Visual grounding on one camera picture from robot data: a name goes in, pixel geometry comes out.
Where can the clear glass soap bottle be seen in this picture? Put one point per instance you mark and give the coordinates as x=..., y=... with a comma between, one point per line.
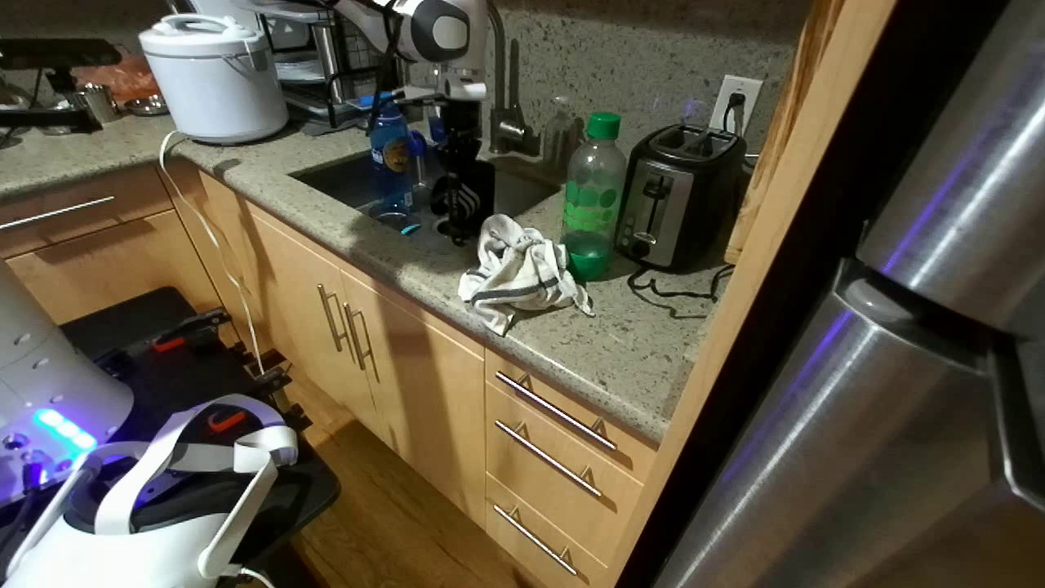
x=561, y=143

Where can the stainless steel refrigerator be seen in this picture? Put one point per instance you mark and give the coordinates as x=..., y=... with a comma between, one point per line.
x=869, y=379

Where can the white rice cooker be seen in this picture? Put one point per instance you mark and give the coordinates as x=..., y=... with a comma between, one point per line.
x=217, y=82

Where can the white striped dish towel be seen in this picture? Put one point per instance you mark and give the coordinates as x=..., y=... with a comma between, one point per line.
x=523, y=279

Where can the wooden kitchen cabinet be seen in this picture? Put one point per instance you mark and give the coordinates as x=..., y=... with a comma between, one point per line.
x=437, y=379

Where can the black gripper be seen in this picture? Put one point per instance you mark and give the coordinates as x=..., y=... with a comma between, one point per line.
x=462, y=126

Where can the black orange bar clamp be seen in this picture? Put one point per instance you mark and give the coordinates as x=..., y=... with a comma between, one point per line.
x=182, y=336
x=267, y=369

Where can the white VR headset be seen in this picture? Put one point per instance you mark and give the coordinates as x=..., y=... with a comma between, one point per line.
x=164, y=525

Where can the white wall outlet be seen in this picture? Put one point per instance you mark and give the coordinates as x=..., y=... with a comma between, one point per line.
x=735, y=103

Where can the blue plastic water bottle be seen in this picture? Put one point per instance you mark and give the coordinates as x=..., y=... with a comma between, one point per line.
x=389, y=165

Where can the black robot stand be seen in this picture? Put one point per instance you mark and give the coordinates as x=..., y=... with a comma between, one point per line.
x=118, y=329

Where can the green plastic bottle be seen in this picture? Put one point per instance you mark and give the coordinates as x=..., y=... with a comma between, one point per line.
x=591, y=208

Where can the metal dish rack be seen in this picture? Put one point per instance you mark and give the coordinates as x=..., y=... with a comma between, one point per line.
x=314, y=65

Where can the stainless steel sink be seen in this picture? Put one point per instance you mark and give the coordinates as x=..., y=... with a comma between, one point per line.
x=339, y=182

